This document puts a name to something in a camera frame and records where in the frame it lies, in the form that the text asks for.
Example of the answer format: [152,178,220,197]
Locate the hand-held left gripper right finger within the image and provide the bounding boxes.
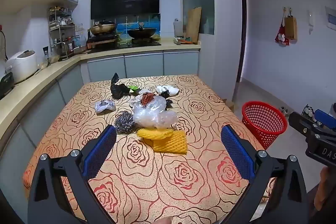
[221,124,307,224]

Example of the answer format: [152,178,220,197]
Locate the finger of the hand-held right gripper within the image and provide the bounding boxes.
[289,112,326,136]
[314,109,336,132]

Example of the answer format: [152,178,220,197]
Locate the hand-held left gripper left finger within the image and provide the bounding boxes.
[28,124,117,224]

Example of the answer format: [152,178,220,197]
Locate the steel wool scrubber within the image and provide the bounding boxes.
[115,110,137,134]

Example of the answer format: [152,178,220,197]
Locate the red plastic basket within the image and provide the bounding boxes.
[241,101,288,150]

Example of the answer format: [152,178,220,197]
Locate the clear plastic bag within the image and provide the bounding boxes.
[130,95,178,128]

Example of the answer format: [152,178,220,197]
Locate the white tissue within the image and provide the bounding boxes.
[156,84,180,96]

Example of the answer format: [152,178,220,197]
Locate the person's right hand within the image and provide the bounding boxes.
[314,168,332,211]

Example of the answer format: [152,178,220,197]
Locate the group of shoes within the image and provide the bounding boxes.
[280,105,315,118]

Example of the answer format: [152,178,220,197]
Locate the crumpled printed wrapper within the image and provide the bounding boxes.
[95,100,116,115]

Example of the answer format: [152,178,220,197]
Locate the rose print tablecloth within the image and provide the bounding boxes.
[22,74,276,224]

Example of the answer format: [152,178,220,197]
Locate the large black plastic bag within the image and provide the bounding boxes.
[110,72,132,99]

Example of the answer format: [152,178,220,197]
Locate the brown wrapper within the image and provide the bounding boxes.
[141,92,156,107]

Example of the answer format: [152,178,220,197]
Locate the small black plastic bag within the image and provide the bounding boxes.
[160,91,174,110]

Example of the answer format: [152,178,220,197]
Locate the red hanging ornament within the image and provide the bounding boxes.
[275,17,290,46]

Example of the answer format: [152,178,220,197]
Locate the kitchen counter cabinets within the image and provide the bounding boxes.
[0,38,202,224]

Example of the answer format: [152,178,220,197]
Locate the brown paper bag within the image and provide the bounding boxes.
[284,12,298,40]

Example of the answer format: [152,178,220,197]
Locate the white intercom phone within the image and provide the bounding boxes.
[308,10,315,35]

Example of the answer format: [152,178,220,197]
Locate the pepper grinder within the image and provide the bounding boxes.
[42,46,51,66]

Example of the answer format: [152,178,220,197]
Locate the dark wooden door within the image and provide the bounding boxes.
[236,0,248,83]

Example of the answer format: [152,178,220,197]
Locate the gas stove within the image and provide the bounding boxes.
[115,39,162,47]

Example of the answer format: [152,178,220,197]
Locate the white rice cooker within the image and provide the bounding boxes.
[5,50,37,84]

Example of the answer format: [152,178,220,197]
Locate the orange plastic tray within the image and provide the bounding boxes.
[173,36,194,45]

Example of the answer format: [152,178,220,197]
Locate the golden pan with lid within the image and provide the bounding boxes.
[89,20,118,35]

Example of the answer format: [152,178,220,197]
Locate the black wok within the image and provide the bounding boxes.
[127,23,158,39]

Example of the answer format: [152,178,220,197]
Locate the metal spice rack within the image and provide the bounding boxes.
[48,7,76,59]

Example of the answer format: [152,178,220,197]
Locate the wooden cutting board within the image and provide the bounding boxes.
[185,7,202,43]

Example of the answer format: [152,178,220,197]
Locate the white plastic bottle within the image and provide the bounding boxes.
[173,18,184,38]

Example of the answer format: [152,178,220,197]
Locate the wall electric panel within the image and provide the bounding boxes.
[325,6,336,29]

